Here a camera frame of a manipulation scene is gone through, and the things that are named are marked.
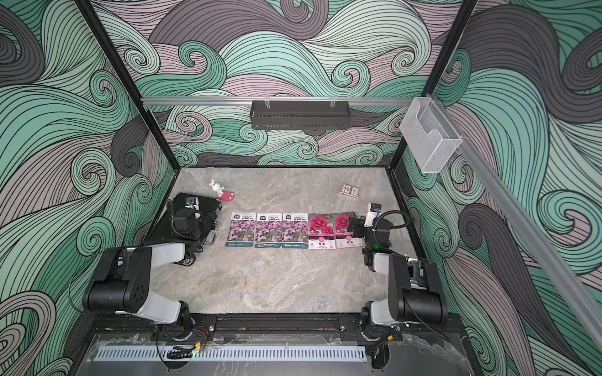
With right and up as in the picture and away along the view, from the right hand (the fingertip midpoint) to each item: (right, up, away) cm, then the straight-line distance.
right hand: (360, 216), depth 92 cm
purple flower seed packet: (-37, -7, +3) cm, 38 cm away
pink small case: (-58, +8, +15) cm, 61 cm away
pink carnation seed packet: (-15, -7, +3) cm, 17 cm away
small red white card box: (0, +10, +18) cm, 20 cm away
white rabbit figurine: (-62, +12, +11) cm, 64 cm away
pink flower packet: (-6, -10, +3) cm, 12 cm away
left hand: (-65, +1, +2) cm, 65 cm away
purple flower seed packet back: (-26, -6, +4) cm, 27 cm away
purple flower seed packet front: (-49, -7, +3) cm, 49 cm away
